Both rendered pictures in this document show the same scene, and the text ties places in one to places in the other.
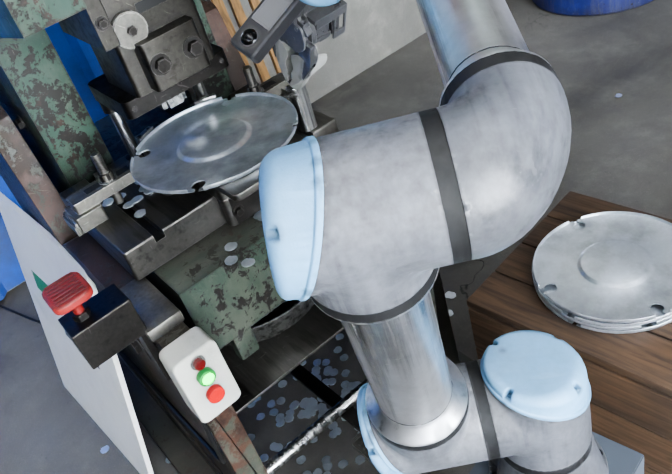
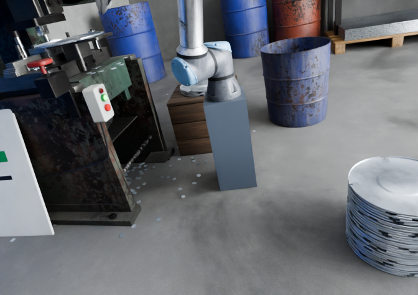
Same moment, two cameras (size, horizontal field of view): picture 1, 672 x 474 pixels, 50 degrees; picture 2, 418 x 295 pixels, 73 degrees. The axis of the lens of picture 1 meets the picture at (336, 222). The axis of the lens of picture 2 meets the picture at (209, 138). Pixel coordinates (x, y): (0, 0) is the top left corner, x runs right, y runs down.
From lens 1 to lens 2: 0.92 m
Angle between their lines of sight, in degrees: 39
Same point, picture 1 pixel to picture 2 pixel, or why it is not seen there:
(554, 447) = (228, 63)
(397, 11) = not seen: hidden behind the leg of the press
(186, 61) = (56, 5)
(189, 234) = (69, 71)
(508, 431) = (218, 56)
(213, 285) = (88, 82)
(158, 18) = not seen: outside the picture
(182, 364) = (96, 89)
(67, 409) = not seen: outside the picture
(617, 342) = not seen: hidden behind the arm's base
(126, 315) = (65, 77)
